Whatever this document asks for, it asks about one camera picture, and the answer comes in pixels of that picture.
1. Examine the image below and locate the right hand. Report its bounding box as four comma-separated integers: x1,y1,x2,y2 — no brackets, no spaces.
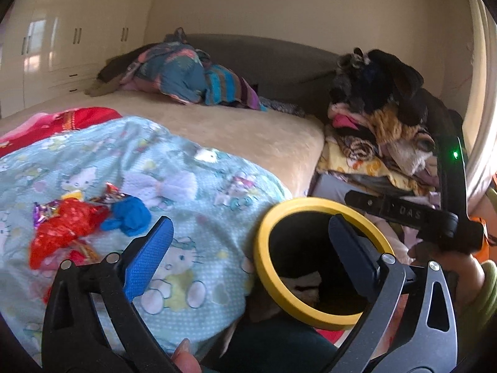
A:
408,242,485,311

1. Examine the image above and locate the red plastic wrapper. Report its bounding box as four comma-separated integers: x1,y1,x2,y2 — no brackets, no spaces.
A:
29,198,110,269

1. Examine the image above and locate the blue wrapper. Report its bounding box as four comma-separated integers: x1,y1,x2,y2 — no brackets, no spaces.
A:
100,196,152,237

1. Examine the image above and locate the red blanket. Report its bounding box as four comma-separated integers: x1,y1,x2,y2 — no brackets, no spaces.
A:
0,107,122,158

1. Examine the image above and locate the cream glossy wardrobe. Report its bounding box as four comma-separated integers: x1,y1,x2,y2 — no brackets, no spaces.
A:
1,0,153,118

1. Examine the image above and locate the Hello Kitty light blue quilt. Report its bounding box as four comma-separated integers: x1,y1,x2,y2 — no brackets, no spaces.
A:
1,116,291,361

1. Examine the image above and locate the purple foil candy wrapper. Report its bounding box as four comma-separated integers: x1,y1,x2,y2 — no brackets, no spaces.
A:
33,200,62,229

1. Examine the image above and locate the grey headboard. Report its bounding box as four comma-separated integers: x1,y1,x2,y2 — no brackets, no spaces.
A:
187,34,339,122

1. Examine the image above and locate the grey storage box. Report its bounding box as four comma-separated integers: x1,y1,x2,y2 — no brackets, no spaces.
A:
308,174,372,204

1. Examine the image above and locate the beige bed mattress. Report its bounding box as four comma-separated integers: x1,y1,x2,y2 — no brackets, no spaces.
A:
1,91,324,197

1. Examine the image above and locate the blue floral bundled blanket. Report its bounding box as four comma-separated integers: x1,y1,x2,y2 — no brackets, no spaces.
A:
120,27,207,104

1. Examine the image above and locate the pile of clothes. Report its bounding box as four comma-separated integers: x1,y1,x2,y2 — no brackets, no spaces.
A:
317,48,463,196

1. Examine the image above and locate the black bin with yellow rim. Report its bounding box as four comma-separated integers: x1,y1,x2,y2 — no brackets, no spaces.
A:
253,197,393,331

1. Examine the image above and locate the left hand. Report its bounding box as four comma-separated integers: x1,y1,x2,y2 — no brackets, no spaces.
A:
171,338,202,373

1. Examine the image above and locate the striped colourful cloth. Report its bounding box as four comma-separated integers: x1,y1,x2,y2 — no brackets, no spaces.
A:
204,64,266,111

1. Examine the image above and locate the dark brown garment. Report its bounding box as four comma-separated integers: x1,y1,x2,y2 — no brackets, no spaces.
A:
84,43,157,97

